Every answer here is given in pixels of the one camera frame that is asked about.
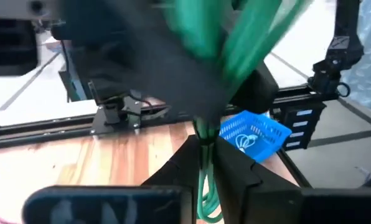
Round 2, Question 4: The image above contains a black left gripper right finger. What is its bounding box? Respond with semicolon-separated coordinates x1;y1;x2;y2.
213;136;303;224

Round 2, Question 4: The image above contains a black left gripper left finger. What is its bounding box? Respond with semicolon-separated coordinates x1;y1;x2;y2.
141;134;204;224

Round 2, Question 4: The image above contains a green usb cable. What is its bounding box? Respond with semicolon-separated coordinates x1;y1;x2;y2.
163;0;311;224

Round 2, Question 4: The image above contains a blue plastic slotted basket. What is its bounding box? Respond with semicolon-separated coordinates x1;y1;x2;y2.
218;110;293;164

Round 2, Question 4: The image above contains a black box with white labels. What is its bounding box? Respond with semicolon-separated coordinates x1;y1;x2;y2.
271;101;327;152

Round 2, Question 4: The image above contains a blue patterned curtain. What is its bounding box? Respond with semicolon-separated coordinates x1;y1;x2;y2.
340;0;371;113

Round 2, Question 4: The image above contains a grey and black equipment box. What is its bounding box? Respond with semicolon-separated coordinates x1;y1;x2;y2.
0;0;59;77

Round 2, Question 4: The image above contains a white coiled cable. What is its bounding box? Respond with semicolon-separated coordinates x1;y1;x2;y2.
234;133;259;154

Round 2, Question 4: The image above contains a black table edge rail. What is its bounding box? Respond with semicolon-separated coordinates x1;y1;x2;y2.
0;85;339;152

